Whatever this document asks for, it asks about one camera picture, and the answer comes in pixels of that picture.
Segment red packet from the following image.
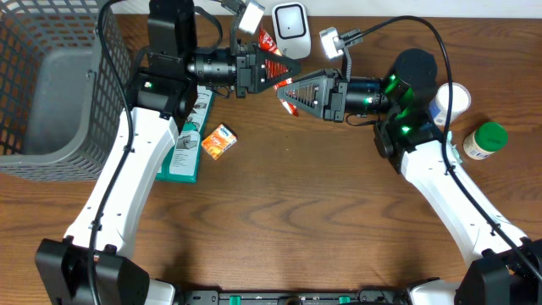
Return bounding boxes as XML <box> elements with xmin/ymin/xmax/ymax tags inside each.
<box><xmin>258</xmin><ymin>26</ymin><xmax>298</xmax><ymax>117</ymax></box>

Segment orange snack packet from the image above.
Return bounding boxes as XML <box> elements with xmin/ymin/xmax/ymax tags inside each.
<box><xmin>202</xmin><ymin>124</ymin><xmax>238</xmax><ymax>160</ymax></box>

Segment mint green wipes pack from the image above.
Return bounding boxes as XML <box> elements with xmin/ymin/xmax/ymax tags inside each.
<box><xmin>446</xmin><ymin>130</ymin><xmax>463</xmax><ymax>164</ymax></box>

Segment green box with label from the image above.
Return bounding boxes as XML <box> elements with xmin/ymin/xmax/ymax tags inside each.
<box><xmin>156</xmin><ymin>86</ymin><xmax>214</xmax><ymax>183</ymax></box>

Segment white tub blue label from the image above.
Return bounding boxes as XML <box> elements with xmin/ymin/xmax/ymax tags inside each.
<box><xmin>428</xmin><ymin>81</ymin><xmax>473</xmax><ymax>127</ymax></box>

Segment green lid white jar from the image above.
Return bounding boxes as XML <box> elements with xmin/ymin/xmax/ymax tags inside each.
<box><xmin>463</xmin><ymin>122</ymin><xmax>508</xmax><ymax>160</ymax></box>

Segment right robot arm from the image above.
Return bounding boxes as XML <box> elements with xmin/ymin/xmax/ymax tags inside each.
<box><xmin>278</xmin><ymin>48</ymin><xmax>541</xmax><ymax>304</ymax></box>

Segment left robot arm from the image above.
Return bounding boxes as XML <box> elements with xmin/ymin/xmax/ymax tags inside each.
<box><xmin>35</xmin><ymin>1</ymin><xmax>301</xmax><ymax>304</ymax></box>

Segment white barcode scanner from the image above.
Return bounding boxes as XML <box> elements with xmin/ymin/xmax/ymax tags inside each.
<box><xmin>271</xmin><ymin>2</ymin><xmax>312</xmax><ymax>59</ymax></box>

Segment grey plastic mesh basket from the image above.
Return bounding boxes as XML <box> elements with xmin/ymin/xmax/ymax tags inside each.
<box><xmin>1</xmin><ymin>0</ymin><xmax>131</xmax><ymax>181</ymax></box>

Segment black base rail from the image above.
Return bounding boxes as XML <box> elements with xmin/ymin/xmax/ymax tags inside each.
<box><xmin>178</xmin><ymin>288</ymin><xmax>412</xmax><ymax>305</ymax></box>

